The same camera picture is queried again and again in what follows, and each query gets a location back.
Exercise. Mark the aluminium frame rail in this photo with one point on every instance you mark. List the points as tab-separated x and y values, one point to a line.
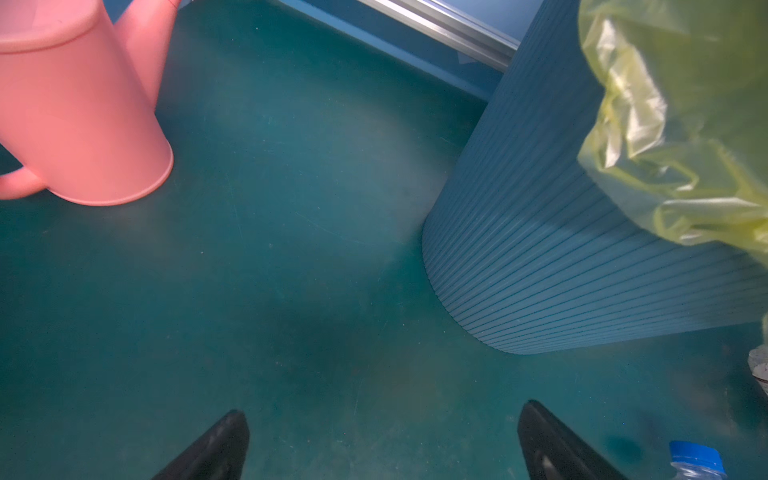
452	28

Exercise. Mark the yellow bin liner bag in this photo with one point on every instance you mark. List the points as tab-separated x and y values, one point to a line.
680	139

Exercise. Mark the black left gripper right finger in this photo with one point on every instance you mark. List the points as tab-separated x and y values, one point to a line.
552	450

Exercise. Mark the small bottle blue cap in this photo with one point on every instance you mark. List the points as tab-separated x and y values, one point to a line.
693	461

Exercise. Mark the blue ribbed trash bin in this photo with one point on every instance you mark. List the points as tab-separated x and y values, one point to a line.
529	256

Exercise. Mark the pink watering can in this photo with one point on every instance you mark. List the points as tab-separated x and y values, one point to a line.
78	99

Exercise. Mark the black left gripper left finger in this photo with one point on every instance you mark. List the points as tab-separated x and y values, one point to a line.
219	453

